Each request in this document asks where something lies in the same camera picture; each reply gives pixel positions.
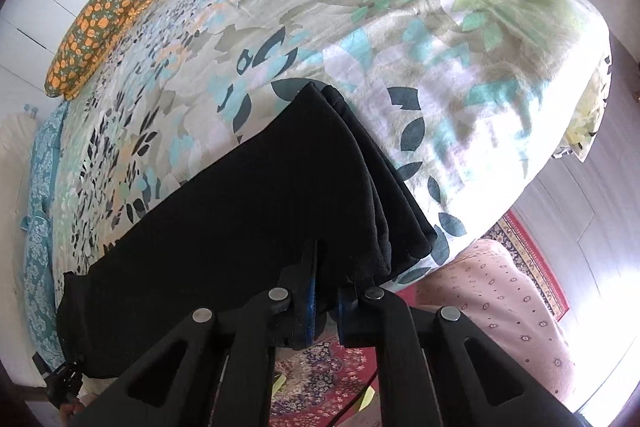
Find red patterned rug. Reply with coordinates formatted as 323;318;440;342
270;211;571;427

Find pink dotted cushion seat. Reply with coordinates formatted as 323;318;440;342
415;239;577;414

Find black pants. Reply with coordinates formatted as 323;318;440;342
56;83;438;380

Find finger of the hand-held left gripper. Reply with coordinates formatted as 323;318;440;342
42;356;86;407

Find bed with floral sheet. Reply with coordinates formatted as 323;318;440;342
22;0;613;388

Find pale yellow floral cloth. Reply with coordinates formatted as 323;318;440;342
552;56;613;164

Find black cable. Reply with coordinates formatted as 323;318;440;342
327;369;382;427

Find orange floral folded quilt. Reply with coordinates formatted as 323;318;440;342
44;0;213;100

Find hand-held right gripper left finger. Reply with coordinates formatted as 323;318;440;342
75;239;331;427

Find cream padded headboard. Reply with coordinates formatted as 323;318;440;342
0;109;37;380

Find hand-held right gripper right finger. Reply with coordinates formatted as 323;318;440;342
336;284;596;427

